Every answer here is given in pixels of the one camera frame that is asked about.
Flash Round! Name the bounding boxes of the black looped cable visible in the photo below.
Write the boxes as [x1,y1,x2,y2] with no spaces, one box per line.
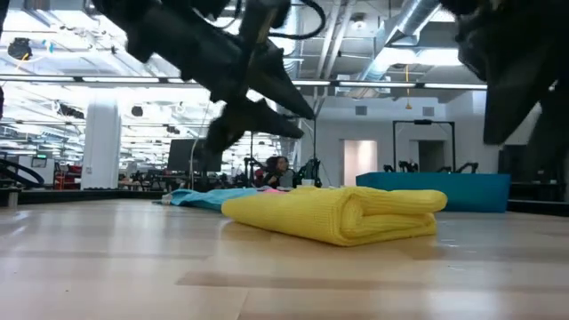
[0,158,45,188]

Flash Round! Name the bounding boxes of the black gantry frame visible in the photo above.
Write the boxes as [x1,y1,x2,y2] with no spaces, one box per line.
[392,118,457,172]
[310,116,319,188]

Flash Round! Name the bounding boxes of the black cabinet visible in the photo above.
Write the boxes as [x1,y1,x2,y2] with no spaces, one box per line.
[497,144,568,204]

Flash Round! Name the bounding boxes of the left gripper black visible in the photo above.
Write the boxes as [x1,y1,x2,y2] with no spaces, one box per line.
[91,0,317,156]

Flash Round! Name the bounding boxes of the light blue microfiber towel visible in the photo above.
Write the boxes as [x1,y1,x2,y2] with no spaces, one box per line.
[153,187,268,212]

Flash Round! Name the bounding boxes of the black hanging cable reel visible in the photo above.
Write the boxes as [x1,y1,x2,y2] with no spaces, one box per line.
[6,36,35,61]

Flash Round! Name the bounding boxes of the person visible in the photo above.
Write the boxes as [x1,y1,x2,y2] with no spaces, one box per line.
[261,155,297,188]

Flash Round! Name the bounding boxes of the long light strip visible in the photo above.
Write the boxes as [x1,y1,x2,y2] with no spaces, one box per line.
[0,74,490,92]

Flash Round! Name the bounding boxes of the yellow microfiber towel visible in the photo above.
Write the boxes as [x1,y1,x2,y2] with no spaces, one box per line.
[220,185,449,248]

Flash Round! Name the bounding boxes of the dark blue bin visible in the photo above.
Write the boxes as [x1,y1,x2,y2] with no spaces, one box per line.
[355,172,511,213]

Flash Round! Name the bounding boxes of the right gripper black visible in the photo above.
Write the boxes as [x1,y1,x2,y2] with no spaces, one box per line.
[439,0,569,183]

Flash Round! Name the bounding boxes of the black aluminium table frame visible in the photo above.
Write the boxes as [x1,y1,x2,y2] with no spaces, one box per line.
[0,188,569,218]

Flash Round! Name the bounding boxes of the white pillar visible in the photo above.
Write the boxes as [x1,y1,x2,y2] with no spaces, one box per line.
[81,100,124,190]

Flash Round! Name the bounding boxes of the black flat monitor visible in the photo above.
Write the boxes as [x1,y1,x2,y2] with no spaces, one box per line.
[167,138,223,173]

